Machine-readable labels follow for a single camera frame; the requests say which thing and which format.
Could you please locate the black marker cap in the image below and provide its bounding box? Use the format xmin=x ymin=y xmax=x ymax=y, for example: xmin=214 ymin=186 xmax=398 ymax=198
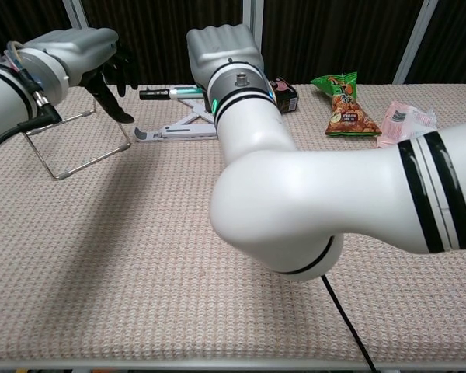
xmin=139 ymin=89 xmax=171 ymax=102

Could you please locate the pink wet wipes packet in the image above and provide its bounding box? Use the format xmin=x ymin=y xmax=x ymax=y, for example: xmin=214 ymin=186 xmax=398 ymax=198
xmin=375 ymin=100 xmax=440 ymax=149

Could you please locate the green white marker pen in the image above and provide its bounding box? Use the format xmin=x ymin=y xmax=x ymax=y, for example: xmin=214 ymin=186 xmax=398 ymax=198
xmin=168 ymin=85 xmax=207 ymax=99

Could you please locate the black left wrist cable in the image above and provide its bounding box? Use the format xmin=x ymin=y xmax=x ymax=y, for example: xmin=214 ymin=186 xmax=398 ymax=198
xmin=0 ymin=69 xmax=64 ymax=151

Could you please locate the white frame post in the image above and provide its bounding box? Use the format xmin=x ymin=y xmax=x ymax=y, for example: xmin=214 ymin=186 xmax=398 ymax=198
xmin=242 ymin=0 xmax=265 ymax=55
xmin=392 ymin=0 xmax=440 ymax=85
xmin=61 ymin=0 xmax=87 ymax=31

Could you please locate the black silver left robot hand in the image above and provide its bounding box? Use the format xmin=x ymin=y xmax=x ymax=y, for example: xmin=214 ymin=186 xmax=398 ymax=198
xmin=23 ymin=26 xmax=139 ymax=125

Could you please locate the black gold tin can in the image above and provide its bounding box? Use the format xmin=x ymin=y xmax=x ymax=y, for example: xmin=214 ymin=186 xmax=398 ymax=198
xmin=269 ymin=75 xmax=299 ymax=115

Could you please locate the metal wire tablet stand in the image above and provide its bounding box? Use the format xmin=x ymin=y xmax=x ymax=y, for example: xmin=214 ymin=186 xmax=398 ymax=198
xmin=23 ymin=87 xmax=133 ymax=181

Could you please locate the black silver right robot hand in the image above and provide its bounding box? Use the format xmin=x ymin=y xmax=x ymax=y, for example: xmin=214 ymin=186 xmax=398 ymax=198
xmin=186 ymin=23 xmax=266 ymax=99

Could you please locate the pink white woven tablecloth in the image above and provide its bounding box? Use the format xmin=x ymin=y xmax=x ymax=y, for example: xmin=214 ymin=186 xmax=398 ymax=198
xmin=0 ymin=82 xmax=466 ymax=362

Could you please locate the green snack bag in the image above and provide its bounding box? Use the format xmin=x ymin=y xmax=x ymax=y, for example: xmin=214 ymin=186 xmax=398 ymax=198
xmin=310 ymin=71 xmax=382 ymax=138

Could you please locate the white folding laptop stand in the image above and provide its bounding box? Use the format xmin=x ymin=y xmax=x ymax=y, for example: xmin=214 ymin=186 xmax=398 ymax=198
xmin=134 ymin=83 xmax=219 ymax=143

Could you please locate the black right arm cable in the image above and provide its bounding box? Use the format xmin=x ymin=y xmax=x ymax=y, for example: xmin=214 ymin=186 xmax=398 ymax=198
xmin=320 ymin=273 xmax=378 ymax=373

